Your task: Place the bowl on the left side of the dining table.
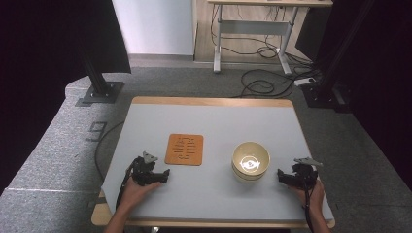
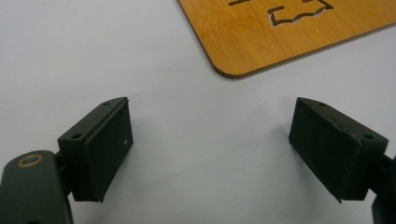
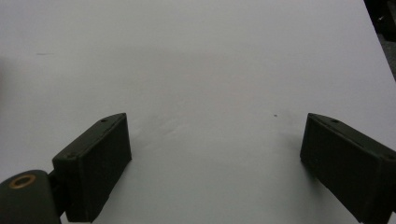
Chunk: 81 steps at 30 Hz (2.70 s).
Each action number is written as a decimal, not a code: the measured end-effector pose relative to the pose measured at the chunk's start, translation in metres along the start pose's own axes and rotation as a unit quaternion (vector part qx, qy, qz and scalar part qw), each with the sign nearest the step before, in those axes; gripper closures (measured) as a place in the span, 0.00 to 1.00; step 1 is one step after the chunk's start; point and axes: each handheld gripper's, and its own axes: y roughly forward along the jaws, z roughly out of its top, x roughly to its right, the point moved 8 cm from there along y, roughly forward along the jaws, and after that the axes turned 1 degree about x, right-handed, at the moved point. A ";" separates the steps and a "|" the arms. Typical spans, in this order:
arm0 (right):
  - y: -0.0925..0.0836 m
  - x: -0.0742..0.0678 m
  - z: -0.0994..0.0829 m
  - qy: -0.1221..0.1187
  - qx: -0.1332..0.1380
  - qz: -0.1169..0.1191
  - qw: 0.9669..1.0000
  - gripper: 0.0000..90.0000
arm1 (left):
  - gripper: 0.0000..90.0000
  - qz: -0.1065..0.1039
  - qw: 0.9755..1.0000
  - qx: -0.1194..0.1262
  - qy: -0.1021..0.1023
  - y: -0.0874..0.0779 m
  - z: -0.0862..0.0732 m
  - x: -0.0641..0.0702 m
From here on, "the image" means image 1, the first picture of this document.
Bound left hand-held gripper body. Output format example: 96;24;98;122
129;150;163;187

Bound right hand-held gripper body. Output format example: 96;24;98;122
291;156;325;190

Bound person's right hand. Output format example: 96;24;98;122
290;179;326;214

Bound person's left hand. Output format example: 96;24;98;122
119;177;163;213

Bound orange square coaster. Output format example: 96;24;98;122
163;133;205;167

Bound grey table mat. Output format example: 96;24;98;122
101;103;334;223

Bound wooden table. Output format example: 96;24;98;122
90;95;336;230

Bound black metal stand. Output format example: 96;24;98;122
300;0;377;114
75;48;125;108

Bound white power strip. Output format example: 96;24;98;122
293;77;317;87

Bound black curtain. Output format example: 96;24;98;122
294;0;412;183
0;0;132;195

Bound white panel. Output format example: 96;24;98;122
111;0;198;56

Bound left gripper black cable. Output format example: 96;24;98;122
115;161;135;210

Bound thin black floor cable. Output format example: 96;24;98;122
93;120;126;183

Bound tangle of black cables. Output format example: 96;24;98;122
210;4;324;100

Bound white desk frame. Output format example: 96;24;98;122
207;0;334;76

